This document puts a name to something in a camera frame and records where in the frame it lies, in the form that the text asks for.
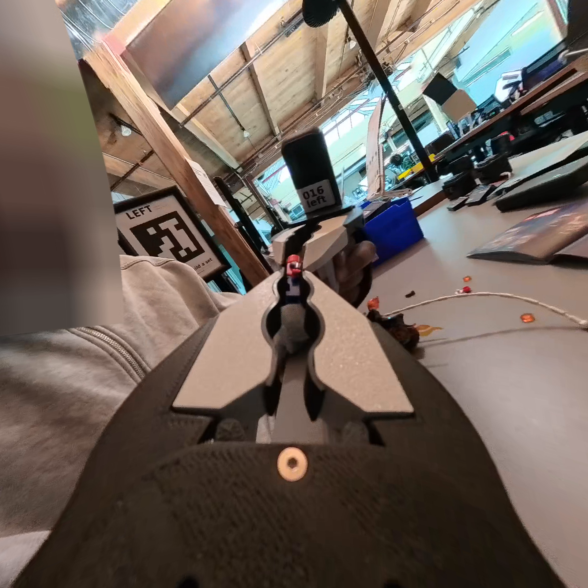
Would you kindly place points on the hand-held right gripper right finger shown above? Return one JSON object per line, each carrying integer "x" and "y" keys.
{"x": 358, "y": 363}

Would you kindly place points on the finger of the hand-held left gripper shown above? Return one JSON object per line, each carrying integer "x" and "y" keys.
{"x": 330, "y": 239}
{"x": 285, "y": 246}

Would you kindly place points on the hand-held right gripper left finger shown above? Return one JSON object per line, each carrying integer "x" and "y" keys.
{"x": 225, "y": 363}

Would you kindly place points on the red blue lego minifigure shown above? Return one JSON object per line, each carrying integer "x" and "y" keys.
{"x": 294, "y": 266}

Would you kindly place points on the black lego motorcycle with rider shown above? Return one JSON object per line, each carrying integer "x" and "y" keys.
{"x": 395, "y": 328}

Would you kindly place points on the orange lego flame piece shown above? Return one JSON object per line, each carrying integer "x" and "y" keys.
{"x": 427, "y": 329}

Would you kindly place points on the lego instruction booklet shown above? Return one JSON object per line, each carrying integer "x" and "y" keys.
{"x": 528, "y": 234}

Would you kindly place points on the person's left hand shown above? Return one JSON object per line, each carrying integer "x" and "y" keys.
{"x": 353, "y": 266}

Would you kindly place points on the black metal stand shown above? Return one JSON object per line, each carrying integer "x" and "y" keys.
{"x": 243, "y": 216}

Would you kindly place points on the blue plastic storage bin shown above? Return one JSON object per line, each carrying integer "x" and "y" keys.
{"x": 395, "y": 229}

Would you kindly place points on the tall cardboard display board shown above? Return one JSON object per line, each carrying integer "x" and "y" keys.
{"x": 375, "y": 147}

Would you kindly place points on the white paper sheet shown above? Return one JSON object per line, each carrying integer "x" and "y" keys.
{"x": 204, "y": 181}

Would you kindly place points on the black floor lamp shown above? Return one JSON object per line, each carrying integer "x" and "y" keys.
{"x": 390, "y": 101}

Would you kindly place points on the flat black battery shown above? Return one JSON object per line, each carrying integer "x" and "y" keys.
{"x": 457, "y": 203}
{"x": 478, "y": 194}

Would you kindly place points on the framed black white marker sign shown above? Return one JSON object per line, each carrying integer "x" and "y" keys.
{"x": 151, "y": 229}

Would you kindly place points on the black and tan hanging board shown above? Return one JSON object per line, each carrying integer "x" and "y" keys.
{"x": 448, "y": 96}

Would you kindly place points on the person's grey hoodie torso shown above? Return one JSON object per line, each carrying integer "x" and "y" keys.
{"x": 69, "y": 390}

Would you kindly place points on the grey flat pouch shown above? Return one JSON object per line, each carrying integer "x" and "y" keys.
{"x": 551, "y": 160}

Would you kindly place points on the wooden post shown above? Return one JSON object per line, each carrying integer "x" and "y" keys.
{"x": 160, "y": 138}

